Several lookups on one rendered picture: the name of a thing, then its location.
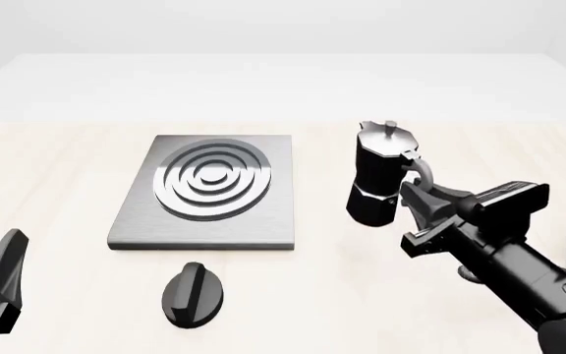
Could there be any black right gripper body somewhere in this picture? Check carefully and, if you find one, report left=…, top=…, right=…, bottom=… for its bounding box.
left=400, top=180, right=551, bottom=260

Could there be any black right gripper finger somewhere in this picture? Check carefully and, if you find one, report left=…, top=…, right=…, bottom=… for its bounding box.
left=399, top=181, right=462, bottom=234
left=431, top=184, right=481, bottom=218

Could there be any black and silver moka pot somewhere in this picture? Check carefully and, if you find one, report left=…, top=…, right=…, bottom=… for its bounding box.
left=345, top=118, right=434, bottom=227

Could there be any flat black stove plate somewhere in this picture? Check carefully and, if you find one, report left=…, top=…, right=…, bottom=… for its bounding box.
left=107, top=134, right=297, bottom=253

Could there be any round black stove knob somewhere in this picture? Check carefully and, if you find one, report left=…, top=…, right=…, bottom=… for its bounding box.
left=161, top=261, right=226, bottom=329

